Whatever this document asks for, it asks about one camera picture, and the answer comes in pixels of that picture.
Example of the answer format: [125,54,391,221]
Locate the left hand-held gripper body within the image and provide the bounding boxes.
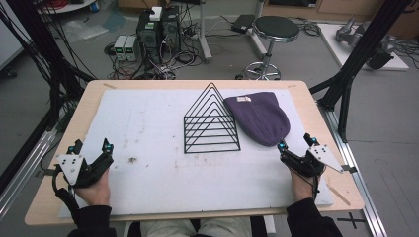
[53,153,115,190]

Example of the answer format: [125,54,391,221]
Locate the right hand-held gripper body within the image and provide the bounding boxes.
[280,143,358,179]

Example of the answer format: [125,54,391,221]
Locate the purple knit beanie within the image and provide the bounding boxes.
[223,91,292,148]

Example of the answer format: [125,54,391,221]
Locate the black wire triangular rack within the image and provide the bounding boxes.
[183,82,241,155]

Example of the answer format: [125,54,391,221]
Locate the person's left hand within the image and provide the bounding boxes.
[74,167,111,207]

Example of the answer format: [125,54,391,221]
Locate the person's right hand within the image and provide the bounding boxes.
[289,166,319,202]

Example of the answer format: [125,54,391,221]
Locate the white foam mat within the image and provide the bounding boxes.
[58,88,334,219]

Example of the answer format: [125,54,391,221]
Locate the white power supply unit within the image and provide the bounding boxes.
[113,35,128,62]
[124,35,140,63]

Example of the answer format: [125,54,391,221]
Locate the white floor board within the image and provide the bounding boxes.
[317,23,410,72]

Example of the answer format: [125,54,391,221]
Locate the black round stool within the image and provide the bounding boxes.
[243,15,301,81]

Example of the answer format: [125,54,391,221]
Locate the black computer tower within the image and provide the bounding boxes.
[135,9,163,65]
[160,5,182,55]

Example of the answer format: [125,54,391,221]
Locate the person's legs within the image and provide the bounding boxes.
[126,216,269,237]

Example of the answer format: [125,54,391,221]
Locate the black flat box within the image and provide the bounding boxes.
[230,14,257,35]

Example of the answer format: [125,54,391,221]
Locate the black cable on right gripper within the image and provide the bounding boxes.
[310,166,322,201]

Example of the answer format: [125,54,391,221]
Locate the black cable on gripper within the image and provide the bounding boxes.
[310,166,322,201]
[51,164,81,225]

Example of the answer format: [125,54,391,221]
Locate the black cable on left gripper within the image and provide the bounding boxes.
[51,164,81,225]

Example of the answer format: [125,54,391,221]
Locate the black metal frame stand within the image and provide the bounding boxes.
[308,0,414,143]
[0,0,97,196]

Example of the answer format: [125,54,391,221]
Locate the tangle of floor cables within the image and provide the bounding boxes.
[103,6,207,81]

